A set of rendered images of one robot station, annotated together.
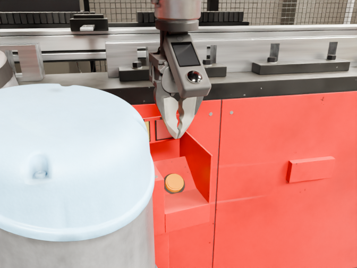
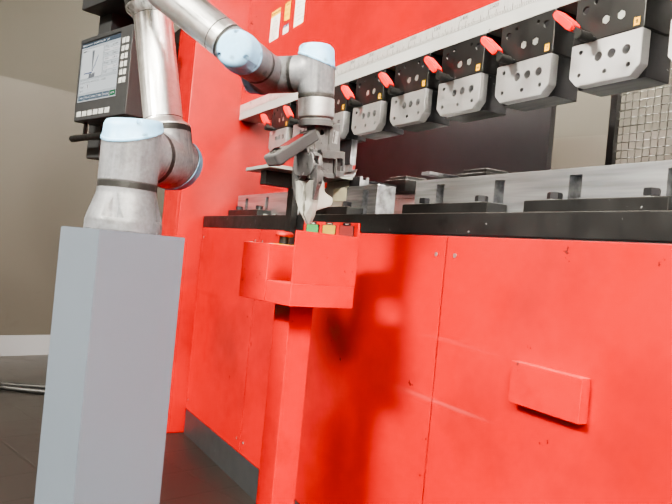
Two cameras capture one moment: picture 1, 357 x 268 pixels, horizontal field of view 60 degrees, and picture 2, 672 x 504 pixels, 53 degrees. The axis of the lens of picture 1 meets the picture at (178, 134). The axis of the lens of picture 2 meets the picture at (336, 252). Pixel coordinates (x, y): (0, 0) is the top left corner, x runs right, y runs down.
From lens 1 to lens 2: 1.40 m
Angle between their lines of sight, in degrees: 75
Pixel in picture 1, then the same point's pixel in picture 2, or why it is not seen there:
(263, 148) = (486, 323)
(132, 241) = (113, 150)
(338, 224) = not seen: outside the picture
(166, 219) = (266, 286)
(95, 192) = (108, 127)
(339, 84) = (593, 226)
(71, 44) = not seen: hidden behind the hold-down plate
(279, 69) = (547, 208)
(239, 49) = (529, 185)
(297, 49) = (610, 183)
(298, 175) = (520, 390)
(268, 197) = (492, 427)
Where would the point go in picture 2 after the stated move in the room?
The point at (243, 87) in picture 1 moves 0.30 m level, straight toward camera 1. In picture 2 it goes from (468, 220) to (313, 205)
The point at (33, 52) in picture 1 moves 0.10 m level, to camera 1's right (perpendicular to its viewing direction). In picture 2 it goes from (375, 191) to (389, 189)
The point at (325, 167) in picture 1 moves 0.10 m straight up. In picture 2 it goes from (564, 392) to (570, 327)
